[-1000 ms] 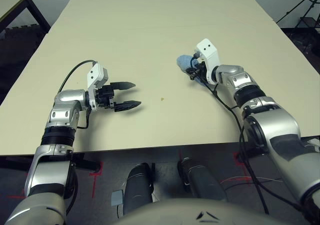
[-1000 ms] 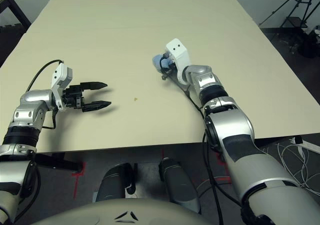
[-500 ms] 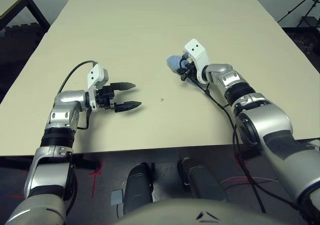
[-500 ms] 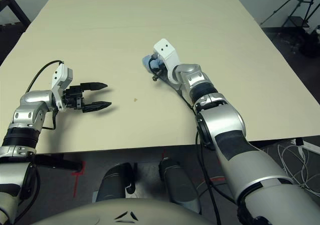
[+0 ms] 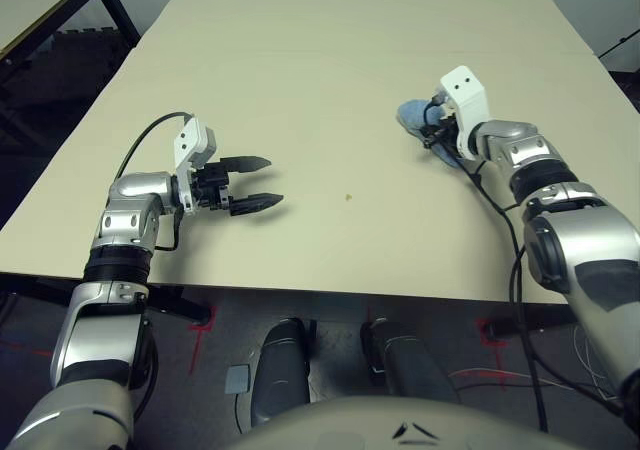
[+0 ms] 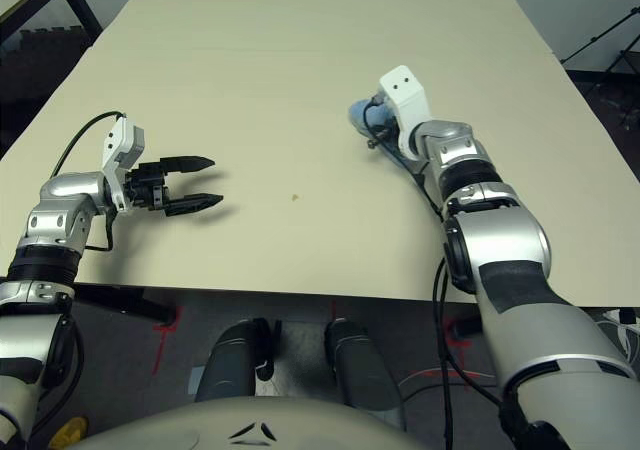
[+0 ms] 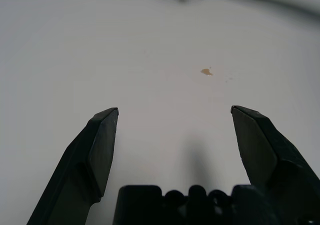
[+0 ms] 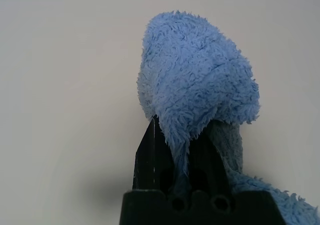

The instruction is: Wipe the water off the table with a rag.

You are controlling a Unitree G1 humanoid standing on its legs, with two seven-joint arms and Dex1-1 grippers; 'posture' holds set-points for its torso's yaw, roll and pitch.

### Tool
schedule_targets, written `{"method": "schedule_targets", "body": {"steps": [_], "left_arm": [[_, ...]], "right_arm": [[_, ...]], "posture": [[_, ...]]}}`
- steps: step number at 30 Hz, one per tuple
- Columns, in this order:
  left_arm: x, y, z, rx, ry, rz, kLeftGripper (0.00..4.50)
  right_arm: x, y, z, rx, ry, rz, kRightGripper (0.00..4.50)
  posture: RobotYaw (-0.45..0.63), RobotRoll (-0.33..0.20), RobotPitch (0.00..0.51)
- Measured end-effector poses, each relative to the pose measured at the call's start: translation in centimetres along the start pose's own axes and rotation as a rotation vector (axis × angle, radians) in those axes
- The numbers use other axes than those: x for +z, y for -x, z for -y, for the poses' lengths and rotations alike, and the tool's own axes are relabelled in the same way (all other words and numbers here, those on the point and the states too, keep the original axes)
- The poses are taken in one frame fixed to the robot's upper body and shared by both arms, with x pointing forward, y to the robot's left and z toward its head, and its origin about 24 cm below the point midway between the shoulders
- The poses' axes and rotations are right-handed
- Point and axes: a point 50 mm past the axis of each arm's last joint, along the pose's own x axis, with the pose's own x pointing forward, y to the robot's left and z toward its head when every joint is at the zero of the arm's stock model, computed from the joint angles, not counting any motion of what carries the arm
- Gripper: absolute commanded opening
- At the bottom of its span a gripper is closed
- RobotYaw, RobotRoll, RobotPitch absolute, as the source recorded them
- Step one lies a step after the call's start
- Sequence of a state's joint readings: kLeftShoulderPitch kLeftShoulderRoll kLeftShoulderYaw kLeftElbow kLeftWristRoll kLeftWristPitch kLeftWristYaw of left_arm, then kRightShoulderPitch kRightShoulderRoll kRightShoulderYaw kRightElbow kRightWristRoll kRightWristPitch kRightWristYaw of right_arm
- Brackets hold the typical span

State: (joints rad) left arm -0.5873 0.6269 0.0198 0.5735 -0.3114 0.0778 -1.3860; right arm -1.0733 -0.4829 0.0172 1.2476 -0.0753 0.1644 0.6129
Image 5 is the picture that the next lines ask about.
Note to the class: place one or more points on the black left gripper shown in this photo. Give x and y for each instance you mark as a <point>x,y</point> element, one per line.
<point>212,190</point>

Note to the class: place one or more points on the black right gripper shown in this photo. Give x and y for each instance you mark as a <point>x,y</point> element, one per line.
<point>442,132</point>

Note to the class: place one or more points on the blue fluffy rag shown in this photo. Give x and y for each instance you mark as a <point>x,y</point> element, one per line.
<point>412,112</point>

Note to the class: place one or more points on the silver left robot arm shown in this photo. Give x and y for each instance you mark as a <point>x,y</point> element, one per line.
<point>130,195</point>

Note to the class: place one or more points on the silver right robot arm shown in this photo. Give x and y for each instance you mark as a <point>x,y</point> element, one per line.
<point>575,230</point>

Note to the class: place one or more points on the dark left robot leg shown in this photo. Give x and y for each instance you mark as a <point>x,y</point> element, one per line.
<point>280,365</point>

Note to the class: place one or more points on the dark robot leg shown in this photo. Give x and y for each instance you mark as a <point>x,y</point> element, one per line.
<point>405,360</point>
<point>280,365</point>

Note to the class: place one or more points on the grey square floor plate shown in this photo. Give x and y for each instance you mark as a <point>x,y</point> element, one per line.
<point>237,379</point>

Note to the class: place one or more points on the dark foam puzzle mat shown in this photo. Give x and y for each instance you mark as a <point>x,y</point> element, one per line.
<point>85,37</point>

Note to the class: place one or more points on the dark right robot leg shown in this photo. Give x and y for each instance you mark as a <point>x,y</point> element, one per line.
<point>405,360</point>

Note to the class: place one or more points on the grey robot torso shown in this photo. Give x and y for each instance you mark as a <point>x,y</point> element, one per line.
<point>375,425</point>

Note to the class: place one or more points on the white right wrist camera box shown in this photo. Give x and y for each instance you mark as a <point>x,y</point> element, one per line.
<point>465,95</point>

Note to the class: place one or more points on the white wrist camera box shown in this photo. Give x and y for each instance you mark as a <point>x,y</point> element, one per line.
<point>192,140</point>
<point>465,95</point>

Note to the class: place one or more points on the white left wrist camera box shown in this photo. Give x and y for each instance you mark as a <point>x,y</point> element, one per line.
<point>192,140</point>

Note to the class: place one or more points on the side table with black frame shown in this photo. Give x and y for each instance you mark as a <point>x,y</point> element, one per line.
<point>120,17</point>

